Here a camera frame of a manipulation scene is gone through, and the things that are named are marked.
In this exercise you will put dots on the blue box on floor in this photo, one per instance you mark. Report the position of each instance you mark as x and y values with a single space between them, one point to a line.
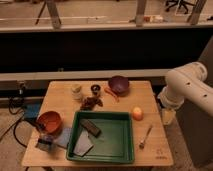
31 110

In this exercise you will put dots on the dark scrub brush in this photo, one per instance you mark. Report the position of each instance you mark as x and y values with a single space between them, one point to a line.
45 143

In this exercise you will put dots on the small metal cup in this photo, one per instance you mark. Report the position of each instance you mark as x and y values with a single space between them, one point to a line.
96 90

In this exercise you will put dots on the dark brown block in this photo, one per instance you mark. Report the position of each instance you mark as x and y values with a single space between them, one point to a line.
90 127

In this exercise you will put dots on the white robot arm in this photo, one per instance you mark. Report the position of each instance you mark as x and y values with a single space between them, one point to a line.
185 82

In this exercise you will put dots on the grey sponge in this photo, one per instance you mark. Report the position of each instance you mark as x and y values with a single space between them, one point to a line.
83 144

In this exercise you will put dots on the cream ceramic cup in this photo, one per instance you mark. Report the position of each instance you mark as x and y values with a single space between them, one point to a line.
76 90

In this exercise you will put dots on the purple bowl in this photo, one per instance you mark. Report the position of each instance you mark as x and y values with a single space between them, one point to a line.
119 84

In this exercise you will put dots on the green plastic tray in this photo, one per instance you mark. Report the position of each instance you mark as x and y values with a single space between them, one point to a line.
113 145

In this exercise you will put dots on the black office chair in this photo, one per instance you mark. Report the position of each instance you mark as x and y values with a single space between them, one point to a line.
180 3

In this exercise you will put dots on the orange bowl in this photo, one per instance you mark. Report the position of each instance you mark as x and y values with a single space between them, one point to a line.
51 121

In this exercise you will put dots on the brown dried leaf clump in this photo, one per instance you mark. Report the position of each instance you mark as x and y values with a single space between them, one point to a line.
90 102

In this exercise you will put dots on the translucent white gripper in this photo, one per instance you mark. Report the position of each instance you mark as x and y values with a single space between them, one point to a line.
168 115

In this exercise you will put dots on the grey robot base column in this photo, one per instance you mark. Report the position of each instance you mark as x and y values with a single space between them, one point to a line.
196 125

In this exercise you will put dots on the orange apple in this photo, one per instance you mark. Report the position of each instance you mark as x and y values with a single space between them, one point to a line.
137 113

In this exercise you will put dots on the blue cloth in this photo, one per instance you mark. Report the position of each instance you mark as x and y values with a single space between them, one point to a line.
63 139

